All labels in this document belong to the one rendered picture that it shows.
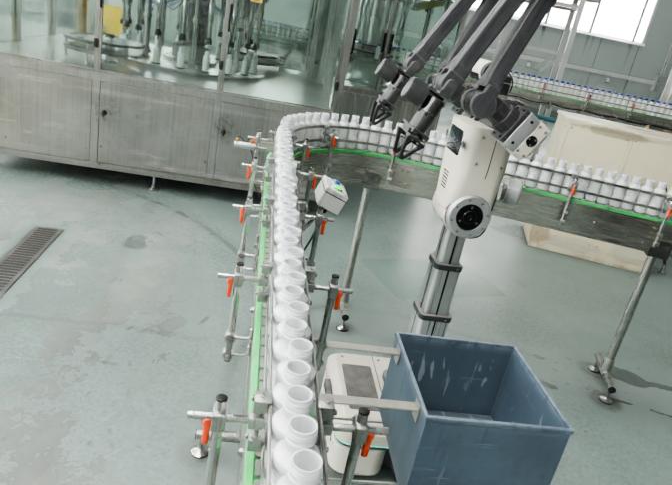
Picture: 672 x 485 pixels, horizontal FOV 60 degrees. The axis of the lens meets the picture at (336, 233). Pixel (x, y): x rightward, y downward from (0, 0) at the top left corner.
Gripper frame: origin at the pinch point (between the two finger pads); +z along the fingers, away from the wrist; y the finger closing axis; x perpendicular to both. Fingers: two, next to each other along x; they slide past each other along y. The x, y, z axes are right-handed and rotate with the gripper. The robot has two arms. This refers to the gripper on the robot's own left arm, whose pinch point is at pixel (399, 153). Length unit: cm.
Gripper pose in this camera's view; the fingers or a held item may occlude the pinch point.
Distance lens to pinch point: 180.1
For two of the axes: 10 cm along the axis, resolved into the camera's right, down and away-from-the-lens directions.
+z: -5.5, 7.9, 2.8
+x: 8.1, 4.3, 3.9
